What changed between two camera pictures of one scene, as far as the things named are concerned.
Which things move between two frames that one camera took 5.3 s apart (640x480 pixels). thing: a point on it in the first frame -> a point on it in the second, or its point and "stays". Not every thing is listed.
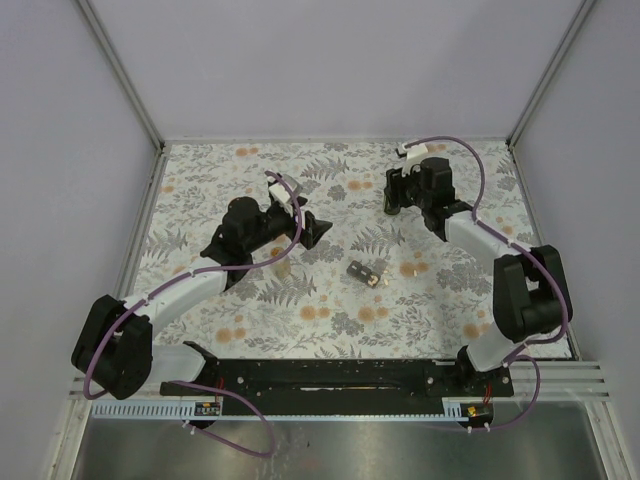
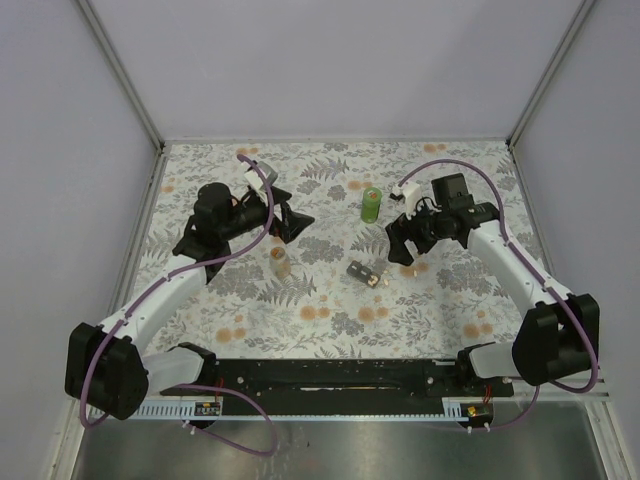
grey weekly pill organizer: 364,273 stays
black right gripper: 396,183 -> 401,230
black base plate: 350,380 stays
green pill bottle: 390,207 -> 369,212
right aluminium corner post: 577,22 stays
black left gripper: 313,230 -> 296,221
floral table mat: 373,286 stays
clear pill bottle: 282,268 stays
